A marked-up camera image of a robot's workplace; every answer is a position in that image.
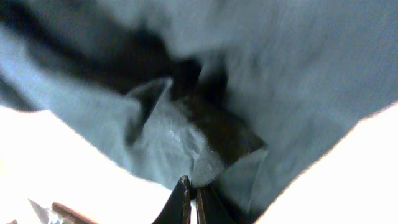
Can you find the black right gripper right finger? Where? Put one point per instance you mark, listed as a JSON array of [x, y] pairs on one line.
[[210, 209]]

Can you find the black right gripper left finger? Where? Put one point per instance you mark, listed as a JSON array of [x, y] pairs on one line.
[[177, 209]]

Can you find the black shorts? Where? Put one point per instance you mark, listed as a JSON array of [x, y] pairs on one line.
[[238, 95]]

